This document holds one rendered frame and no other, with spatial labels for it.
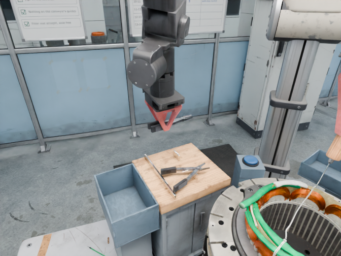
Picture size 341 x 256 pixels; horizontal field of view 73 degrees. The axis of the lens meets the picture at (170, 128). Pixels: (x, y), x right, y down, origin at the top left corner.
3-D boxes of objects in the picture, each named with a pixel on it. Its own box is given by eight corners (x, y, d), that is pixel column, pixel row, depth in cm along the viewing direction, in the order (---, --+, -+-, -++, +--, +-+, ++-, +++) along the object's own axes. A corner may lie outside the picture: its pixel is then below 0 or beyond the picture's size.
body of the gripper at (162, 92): (159, 112, 50) (158, 80, 46) (141, 94, 57) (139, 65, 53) (185, 105, 52) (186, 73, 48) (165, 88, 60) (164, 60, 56)
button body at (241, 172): (250, 227, 79) (265, 169, 67) (230, 226, 80) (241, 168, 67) (245, 210, 85) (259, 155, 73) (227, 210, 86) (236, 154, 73)
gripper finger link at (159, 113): (158, 139, 55) (156, 104, 50) (146, 124, 61) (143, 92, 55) (182, 131, 58) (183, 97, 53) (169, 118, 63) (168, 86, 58)
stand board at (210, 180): (161, 215, 52) (161, 207, 51) (132, 167, 66) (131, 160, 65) (230, 185, 60) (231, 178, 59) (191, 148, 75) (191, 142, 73)
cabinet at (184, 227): (163, 277, 65) (162, 214, 52) (139, 227, 79) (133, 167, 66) (218, 247, 73) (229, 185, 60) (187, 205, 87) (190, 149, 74)
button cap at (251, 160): (259, 165, 68) (259, 162, 68) (245, 165, 68) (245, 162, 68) (255, 157, 72) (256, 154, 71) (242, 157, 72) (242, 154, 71)
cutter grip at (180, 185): (175, 192, 53) (175, 187, 52) (172, 191, 53) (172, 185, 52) (187, 184, 55) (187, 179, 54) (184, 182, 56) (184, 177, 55)
